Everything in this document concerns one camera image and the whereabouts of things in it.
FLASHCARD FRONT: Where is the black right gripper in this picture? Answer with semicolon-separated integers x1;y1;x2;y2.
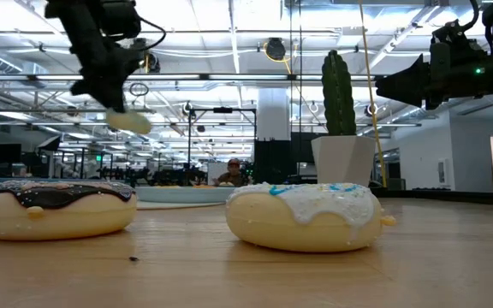
374;42;493;110

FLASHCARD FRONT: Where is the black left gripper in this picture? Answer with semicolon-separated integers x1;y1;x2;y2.
64;19;143;114

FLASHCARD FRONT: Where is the small yellow donut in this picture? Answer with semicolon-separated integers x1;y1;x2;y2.
105;108;153;135

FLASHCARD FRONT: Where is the large chocolate frosted donut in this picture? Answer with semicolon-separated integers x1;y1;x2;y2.
0;179;139;242

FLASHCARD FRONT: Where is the large white frosted donut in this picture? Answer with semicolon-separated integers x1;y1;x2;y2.
224;182;398;253

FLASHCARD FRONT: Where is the green cactus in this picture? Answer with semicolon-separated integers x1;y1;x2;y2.
321;49;358;138

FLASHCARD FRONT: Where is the light blue plate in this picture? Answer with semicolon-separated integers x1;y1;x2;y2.
134;186;237;204

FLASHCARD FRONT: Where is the white board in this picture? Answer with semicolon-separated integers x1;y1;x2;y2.
206;161;230;186

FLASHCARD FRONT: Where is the white building column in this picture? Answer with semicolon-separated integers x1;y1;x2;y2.
257;87;292;142

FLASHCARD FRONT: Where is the person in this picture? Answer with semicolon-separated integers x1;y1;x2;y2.
212;157;252;188

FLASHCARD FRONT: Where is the black cabinet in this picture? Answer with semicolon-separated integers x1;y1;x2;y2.
253;139;293;186

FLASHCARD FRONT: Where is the black ceiling cord reel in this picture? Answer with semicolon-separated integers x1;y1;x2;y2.
142;50;162;74
264;37;288;62

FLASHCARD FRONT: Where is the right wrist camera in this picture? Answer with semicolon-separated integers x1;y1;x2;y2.
430;19;490;57

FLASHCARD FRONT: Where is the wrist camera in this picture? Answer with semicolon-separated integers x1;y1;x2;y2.
99;0;143;43
430;19;490;57

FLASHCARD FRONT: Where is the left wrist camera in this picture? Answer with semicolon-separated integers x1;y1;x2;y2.
99;0;143;43

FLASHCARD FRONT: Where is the black metal station frame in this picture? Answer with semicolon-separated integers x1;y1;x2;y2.
186;105;258;181

